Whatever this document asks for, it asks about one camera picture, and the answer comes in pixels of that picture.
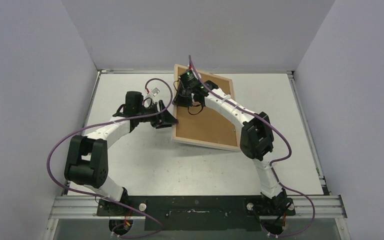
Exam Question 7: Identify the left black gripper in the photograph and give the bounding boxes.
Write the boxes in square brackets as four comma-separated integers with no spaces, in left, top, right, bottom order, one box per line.
[137,100,179,129]

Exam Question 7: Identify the white wooden picture frame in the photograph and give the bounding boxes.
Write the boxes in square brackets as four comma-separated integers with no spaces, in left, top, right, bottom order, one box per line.
[171,63,242,153]

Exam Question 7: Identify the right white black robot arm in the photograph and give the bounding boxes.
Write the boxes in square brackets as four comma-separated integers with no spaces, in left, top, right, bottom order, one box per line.
[172,65,296,217]

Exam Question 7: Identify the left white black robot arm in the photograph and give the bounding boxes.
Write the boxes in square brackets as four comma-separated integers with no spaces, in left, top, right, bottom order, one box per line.
[64,91,179,216]

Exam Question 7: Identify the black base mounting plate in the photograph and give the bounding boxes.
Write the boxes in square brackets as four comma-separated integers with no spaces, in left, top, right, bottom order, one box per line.
[96,195,296,233]

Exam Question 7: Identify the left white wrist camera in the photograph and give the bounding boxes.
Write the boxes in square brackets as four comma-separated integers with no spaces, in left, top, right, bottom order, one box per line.
[145,87,160,100]

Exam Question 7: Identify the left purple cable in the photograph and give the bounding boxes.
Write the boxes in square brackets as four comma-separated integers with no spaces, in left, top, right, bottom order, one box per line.
[46,77,174,239]

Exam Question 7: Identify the purple cable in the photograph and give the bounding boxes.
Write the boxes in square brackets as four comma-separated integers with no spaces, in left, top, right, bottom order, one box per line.
[187,54,316,239]
[46,77,174,239]

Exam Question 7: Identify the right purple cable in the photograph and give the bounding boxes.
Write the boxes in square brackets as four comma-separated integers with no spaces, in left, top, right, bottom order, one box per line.
[187,54,316,239]

